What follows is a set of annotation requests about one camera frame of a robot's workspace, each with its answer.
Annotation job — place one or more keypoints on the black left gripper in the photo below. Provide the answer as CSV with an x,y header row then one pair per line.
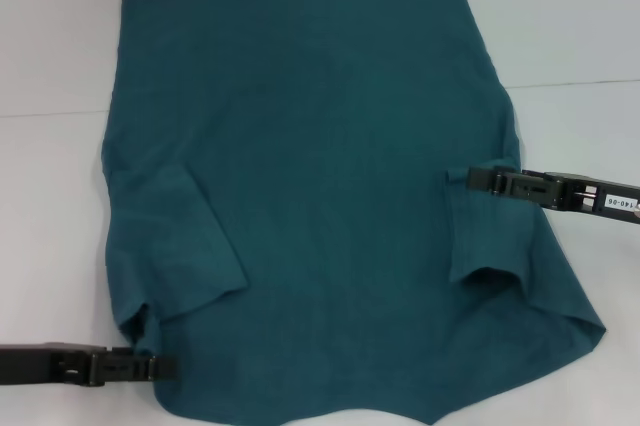
x,y
30,363

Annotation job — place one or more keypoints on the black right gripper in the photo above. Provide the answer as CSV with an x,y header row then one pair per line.
x,y
560,191

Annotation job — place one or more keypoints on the blue shirt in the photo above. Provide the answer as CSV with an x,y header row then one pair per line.
x,y
325,121

